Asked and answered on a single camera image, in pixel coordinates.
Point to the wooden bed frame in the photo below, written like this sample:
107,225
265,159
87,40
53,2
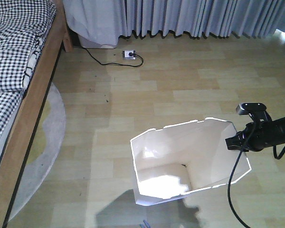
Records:
16,150

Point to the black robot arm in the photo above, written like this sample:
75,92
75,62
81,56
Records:
281,128

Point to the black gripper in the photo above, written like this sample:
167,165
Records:
254,139

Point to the round grey floor rug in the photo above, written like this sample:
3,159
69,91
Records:
44,149

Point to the black white checkered blanket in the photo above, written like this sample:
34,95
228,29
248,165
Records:
24,26

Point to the light grey curtain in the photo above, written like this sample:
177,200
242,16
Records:
100,23

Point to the white plastic trash bin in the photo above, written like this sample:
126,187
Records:
178,160

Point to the white floor power socket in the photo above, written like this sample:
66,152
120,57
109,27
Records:
129,54

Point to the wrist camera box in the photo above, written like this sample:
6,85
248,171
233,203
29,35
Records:
248,108

